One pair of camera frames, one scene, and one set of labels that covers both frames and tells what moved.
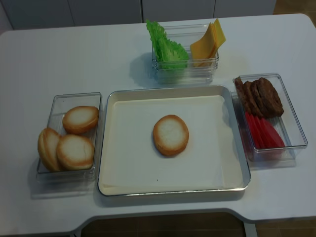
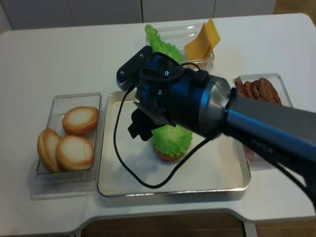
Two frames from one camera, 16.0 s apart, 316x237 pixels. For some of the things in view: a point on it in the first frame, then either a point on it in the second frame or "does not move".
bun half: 80,119 does not move
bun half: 171,135 → 166,156
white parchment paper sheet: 212,159 does not move
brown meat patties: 259,97 does not move
